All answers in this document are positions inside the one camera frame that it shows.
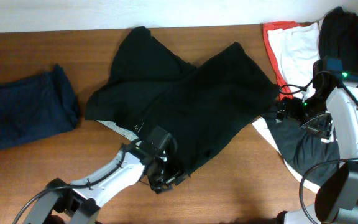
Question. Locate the red garment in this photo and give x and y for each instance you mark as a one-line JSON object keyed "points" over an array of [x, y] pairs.
{"points": [[270, 26]]}

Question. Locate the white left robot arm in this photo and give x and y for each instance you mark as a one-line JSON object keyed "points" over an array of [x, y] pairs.
{"points": [[82, 199]]}

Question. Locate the white garment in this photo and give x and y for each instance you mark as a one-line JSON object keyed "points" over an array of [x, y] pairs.
{"points": [[297, 51]]}

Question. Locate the folded navy blue garment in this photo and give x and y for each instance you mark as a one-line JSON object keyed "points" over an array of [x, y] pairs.
{"points": [[37, 107]]}

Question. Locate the black t-shirt with white print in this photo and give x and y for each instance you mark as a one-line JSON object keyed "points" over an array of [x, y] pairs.
{"points": [[338, 38]]}

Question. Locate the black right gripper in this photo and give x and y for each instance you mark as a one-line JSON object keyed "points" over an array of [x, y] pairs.
{"points": [[321, 128]]}

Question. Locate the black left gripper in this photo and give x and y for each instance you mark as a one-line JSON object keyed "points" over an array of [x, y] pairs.
{"points": [[155, 179]]}

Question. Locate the black shorts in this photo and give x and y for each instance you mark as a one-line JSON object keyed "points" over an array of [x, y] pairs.
{"points": [[202, 107]]}

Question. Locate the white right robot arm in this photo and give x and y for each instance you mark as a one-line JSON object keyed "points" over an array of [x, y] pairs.
{"points": [[334, 113]]}

